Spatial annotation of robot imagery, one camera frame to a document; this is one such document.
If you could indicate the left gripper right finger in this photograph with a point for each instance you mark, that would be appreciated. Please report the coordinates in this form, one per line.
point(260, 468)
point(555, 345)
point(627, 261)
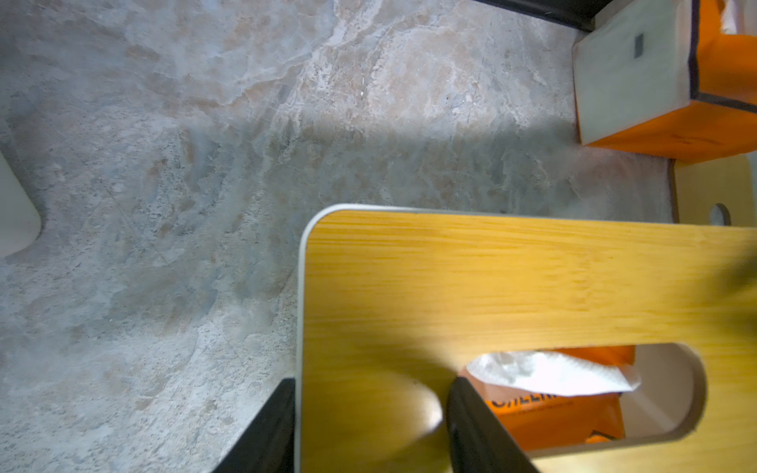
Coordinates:
point(478, 442)

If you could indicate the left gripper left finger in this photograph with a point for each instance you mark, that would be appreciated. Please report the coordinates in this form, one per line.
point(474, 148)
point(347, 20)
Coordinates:
point(268, 444)

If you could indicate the orange tissue pack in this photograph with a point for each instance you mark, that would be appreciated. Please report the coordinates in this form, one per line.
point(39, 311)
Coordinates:
point(671, 79)
point(549, 399)

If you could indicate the yellow bamboo lid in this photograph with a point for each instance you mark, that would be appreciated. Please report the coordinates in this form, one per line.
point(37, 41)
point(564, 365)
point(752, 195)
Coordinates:
point(569, 283)
point(713, 193)

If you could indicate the white tissue box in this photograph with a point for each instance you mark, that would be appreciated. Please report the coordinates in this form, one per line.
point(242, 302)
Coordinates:
point(392, 303)
point(20, 221)

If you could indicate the black chessboard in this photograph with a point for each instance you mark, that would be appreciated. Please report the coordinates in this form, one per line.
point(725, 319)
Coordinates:
point(575, 14)

